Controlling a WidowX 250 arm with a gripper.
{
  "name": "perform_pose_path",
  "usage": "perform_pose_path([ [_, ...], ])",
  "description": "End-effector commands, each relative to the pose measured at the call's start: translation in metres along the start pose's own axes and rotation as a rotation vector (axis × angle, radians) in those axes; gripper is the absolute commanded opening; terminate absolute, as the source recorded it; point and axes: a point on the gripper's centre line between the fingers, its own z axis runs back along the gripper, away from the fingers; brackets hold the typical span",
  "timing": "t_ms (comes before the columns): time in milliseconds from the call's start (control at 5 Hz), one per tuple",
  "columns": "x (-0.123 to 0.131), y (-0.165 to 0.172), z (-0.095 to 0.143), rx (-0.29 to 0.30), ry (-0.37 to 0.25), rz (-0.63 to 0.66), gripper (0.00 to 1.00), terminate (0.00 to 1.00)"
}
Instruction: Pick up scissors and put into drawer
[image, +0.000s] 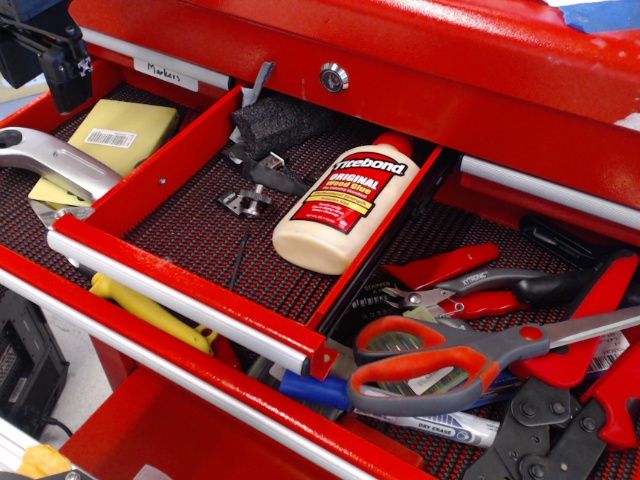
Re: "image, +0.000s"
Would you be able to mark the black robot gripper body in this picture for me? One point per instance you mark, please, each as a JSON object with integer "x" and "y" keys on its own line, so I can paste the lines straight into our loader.
{"x": 42, "y": 38}

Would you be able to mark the red and grey scissors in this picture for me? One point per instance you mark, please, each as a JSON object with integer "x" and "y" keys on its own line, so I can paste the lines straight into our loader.
{"x": 397, "y": 349}

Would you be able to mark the red upper sliding drawer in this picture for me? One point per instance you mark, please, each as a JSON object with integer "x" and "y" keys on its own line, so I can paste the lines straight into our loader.
{"x": 163, "y": 233}

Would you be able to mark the white Markers label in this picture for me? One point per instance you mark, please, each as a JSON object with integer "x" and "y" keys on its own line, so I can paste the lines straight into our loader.
{"x": 167, "y": 75}

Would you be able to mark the yellow sticky note pad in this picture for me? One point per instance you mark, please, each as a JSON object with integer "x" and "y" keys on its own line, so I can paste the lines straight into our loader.
{"x": 123, "y": 134}

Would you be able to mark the grey tape strip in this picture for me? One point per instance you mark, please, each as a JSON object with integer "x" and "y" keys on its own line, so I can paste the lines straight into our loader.
{"x": 251, "y": 94}

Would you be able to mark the black foam block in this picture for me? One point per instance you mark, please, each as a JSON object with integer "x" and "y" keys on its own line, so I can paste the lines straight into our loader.
{"x": 278, "y": 122}

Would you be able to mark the black metal clip part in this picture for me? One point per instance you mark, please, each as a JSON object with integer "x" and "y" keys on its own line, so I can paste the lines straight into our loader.
{"x": 269, "y": 171}

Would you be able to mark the small metal knurled screw part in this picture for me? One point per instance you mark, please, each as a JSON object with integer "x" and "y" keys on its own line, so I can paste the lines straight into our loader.
{"x": 246, "y": 202}

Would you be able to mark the round silver chest lock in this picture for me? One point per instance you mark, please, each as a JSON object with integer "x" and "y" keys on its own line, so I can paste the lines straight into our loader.
{"x": 333, "y": 77}

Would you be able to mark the black electronic box on floor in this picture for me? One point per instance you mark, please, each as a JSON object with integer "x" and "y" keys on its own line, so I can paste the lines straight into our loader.
{"x": 33, "y": 369}

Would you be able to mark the red tool chest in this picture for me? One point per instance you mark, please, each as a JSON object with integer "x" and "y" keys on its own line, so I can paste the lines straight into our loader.
{"x": 530, "y": 116}

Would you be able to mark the Titebond wood glue bottle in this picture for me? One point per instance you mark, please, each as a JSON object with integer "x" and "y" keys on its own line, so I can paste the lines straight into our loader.
{"x": 330, "y": 224}

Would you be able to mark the blue cap dry erase marker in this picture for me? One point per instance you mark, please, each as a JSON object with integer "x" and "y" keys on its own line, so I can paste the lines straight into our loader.
{"x": 458, "y": 426}

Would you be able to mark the silver metal tool handle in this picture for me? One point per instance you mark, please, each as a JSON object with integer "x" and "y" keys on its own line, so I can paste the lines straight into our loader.
{"x": 57, "y": 161}

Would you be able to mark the black thin cable tie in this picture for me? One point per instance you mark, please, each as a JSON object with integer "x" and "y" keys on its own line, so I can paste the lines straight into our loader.
{"x": 239, "y": 257}

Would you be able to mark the yellow handled tool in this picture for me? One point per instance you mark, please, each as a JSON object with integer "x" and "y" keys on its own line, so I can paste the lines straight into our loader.
{"x": 149, "y": 311}

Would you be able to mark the Xytronic red handled cutters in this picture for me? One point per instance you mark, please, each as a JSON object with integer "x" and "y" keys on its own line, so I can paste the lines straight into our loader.
{"x": 458, "y": 284}

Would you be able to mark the red handled crimping tool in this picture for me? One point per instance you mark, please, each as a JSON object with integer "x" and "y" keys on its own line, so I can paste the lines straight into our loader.
{"x": 546, "y": 433}

